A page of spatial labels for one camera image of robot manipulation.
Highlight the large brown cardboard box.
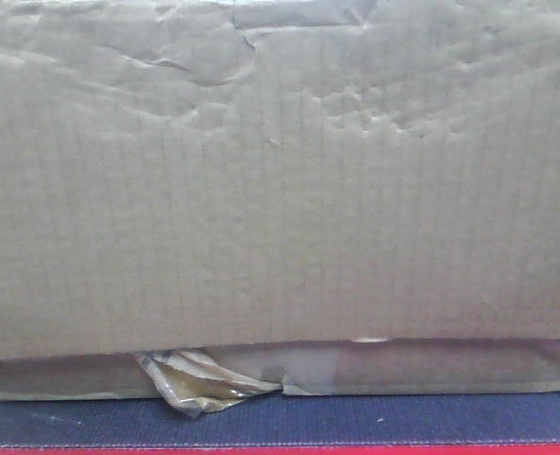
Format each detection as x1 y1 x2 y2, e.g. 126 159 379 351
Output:
0 1 560 401

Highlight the dark blue fabric mat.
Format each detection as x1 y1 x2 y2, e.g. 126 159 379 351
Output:
0 392 560 448

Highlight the crumpled clear packing tape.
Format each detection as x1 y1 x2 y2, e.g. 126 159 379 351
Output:
134 350 282 418

